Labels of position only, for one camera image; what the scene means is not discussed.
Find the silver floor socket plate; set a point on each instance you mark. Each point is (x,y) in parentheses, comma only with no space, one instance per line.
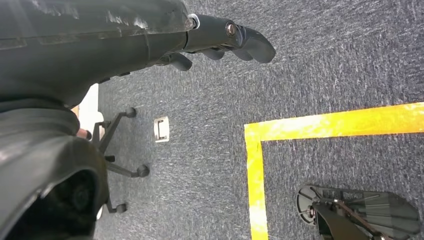
(161,130)

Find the yellow floor tape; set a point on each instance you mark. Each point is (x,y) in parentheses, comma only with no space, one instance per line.
(256,165)

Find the black swivel chair base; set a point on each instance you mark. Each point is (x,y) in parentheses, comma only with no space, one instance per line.
(111,132)

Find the dark robot foot plate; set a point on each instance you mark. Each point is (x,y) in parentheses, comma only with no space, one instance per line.
(381,212)

